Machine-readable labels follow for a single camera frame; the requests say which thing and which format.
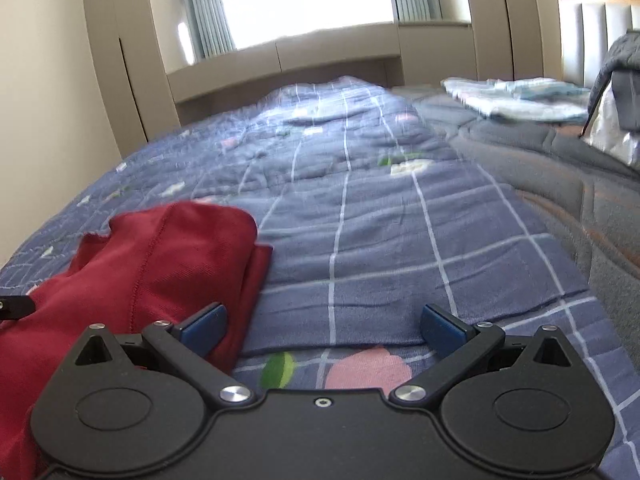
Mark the white padded headboard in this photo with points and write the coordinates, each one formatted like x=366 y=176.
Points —
x=590 y=35

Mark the beige wardrobe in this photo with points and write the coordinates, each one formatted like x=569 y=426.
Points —
x=125 y=60
x=500 y=20

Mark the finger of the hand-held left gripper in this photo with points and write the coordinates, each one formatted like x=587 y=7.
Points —
x=17 y=307

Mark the dark red garment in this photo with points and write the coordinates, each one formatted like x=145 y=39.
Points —
x=165 y=260

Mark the beige window cabinet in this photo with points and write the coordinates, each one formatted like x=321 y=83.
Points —
x=325 y=67

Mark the white pillow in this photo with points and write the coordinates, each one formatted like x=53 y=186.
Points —
x=607 y=132

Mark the grey quilted mattress cover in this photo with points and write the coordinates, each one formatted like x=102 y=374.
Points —
x=550 y=170

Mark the blue checked floral bed sheet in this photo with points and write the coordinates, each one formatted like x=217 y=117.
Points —
x=375 y=240

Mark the bright window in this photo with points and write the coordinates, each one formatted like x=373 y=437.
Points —
x=300 y=0

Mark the stack of folded pale clothes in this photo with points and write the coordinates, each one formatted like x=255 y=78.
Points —
x=520 y=97

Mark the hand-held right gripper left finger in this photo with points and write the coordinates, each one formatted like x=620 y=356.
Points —
x=205 y=327

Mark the dark grey quilted blanket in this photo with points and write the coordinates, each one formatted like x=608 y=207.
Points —
x=625 y=55

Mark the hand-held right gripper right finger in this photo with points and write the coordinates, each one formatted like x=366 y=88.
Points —
x=442 y=330

